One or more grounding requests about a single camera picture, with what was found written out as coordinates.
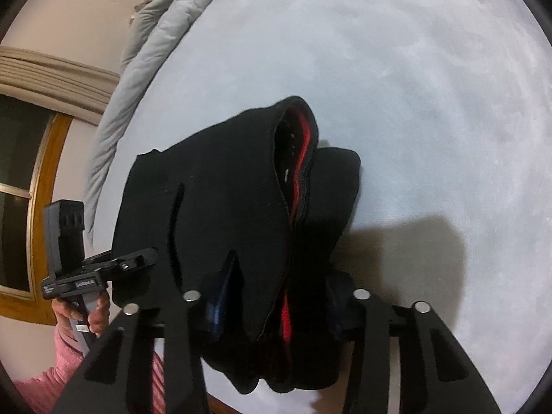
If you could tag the beige curtain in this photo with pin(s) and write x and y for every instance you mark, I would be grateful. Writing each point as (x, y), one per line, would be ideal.
(51, 82)

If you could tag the wooden window frame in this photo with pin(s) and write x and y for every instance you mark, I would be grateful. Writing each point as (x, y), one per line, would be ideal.
(43, 181)

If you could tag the bed with white sheet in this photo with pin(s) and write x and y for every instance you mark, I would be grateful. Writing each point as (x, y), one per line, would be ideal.
(388, 73)

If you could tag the grey quilted duvet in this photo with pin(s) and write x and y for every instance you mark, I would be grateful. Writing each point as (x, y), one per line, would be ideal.
(151, 39)

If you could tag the person's left hand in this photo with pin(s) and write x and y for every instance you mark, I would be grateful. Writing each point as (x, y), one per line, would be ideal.
(101, 319)

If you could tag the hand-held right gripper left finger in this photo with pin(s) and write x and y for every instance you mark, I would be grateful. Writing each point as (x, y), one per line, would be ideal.
(215, 306)

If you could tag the person's pink-sleeved left forearm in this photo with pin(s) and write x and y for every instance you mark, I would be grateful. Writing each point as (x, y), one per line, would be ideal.
(47, 379)

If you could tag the black pants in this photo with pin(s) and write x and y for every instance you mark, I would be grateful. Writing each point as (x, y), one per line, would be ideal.
(207, 207)

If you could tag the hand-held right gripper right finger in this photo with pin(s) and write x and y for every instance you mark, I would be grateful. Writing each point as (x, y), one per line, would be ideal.
(366, 323)

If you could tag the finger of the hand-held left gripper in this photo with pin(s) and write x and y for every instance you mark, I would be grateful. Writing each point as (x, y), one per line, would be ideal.
(136, 259)

